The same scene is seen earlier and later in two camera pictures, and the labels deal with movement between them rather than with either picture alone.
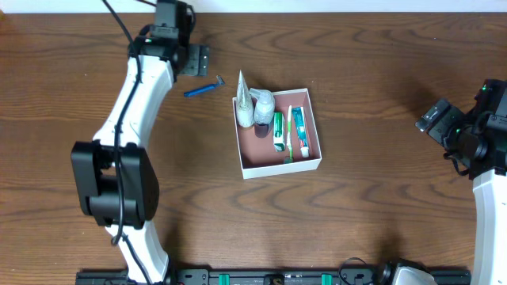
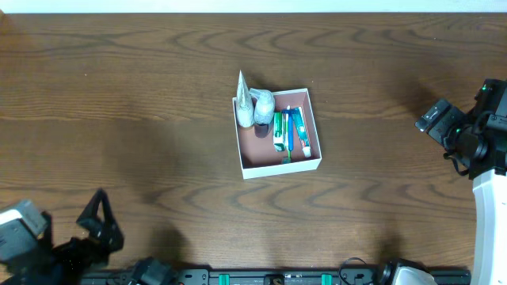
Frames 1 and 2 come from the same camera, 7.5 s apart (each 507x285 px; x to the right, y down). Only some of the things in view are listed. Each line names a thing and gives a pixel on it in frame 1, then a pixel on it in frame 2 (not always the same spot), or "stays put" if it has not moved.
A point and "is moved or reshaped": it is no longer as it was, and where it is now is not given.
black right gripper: [442, 124] stays put
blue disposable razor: [220, 81] → [291, 112]
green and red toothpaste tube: [300, 124] stays put
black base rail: [271, 276] stays put
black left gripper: [196, 60] → [102, 236]
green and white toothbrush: [289, 137] is moved or reshaped
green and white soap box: [279, 131] stays put
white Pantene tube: [245, 104] stays put
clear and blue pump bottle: [264, 111] stays put
